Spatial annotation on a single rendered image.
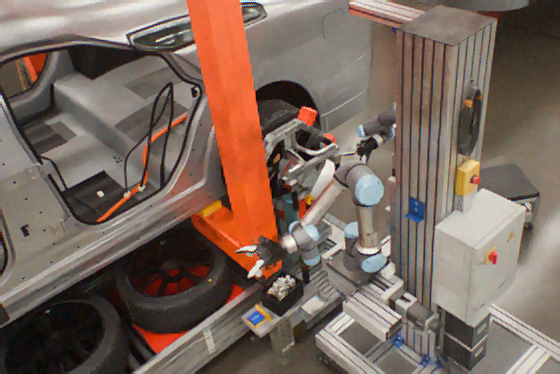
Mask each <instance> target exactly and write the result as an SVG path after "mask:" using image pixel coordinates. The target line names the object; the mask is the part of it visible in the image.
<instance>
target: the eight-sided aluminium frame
mask: <svg viewBox="0 0 560 374"><path fill-rule="evenodd" d="M299 129H303V130H305V131H306V132H308V133H310V134H313V133H316V132H317V133H320V134H323V135H324V133H323V132H322V131H321V130H319V129H316V128H313V127H311V126H310V125H306V124H305V123H304V122H302V121H300V120H299V119H297V118H294V120H292V121H290V122H289V123H286V124H284V125H283V126H282V127H280V128H278V129H276V130H274V131H272V133H269V134H266V138H265V139H264V141H263V146H264V150H266V154H265V157H266V162H267V160H268V158H269V157H270V155H271V153H272V150H273V148H274V146H275V145H276V144H277V142H279V141H280V140H283V139H284V138H285V137H288V136H289V135H290V134H293V133H294V132H296V131H298V130H299ZM323 148H325V144H324V143H322V142H321V143H320V144H318V145H316V146H314V150H315V151H320V150H322V149H323ZM326 162H327V159H325V160H323V161H322V162H320V163H318V164H317V165H316V166H314V167H313V168H316V171H317V176H316V180H315V182H314V183H313V184H311V185H310V186H309V187H306V188H305V187H303V186H301V187H299V189H297V191H298V198H299V201H300V200H302V199H303V198H305V196H308V195H310V192H311V191H312V189H313V187H314V186H315V184H316V181H317V179H318V178H319V176H320V174H321V173H322V169H323V168H324V167H325V164H326ZM272 205H273V208H276V209H278V210H281V211H283V201H282V200H280V201H277V200H274V199H272Z"/></svg>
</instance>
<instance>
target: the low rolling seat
mask: <svg viewBox="0 0 560 374"><path fill-rule="evenodd" d="M479 177H480V182H479V184H478V185H477V192H476V193H478V192H479V191H480V190H481V189H485V190H488V191H490V192H492V193H495V194H496V195H498V196H502V197H503V198H505V199H507V200H510V201H511V202H515V203H517V204H519V205H520V206H524V207H526V215H525V220H524V224H523V228H525V229H526V230H531V229H533V228H534V224H533V223H532V222H531V221H533V220H534V221H536V219H537V210H538V206H539V201H540V195H539V194H540V192H539V190H537V188H536V186H535V185H534V184H533V183H532V182H531V181H530V180H529V178H527V176H526V175H525V173H524V172H523V171H521V169H520V168H519V166H518V165H517V164H516V163H509V164H504V165H500V166H491V167H487V168H482V169H480V170H479ZM529 202H532V206H531V205H530V204H529Z"/></svg>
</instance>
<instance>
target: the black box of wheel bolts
mask: <svg viewBox="0 0 560 374"><path fill-rule="evenodd" d="M302 282H303V280H300V279H299V278H297V277H295V276H294V275H293V274H289V273H288V272H287V271H285V270H283V271H282V272H281V273H280V274H277V276H276V277H275V278H274V279H272V281H271V282H270V283H268V284H267V285H266V286H265V287H264V288H263V289H262V290H261V291H260V298H261V303H262V306H263V307H265V308H266V309H269V310H270V311H271V312H272V313H274V314H276V315H278V316H280V317H282V316H283V315H284V314H285V313H286V312H287V311H288V310H289V309H290V308H291V307H292V306H293V305H294V303H296V302H297V301H298V300H299V299H300V297H303V296H304V290H303V283H302Z"/></svg>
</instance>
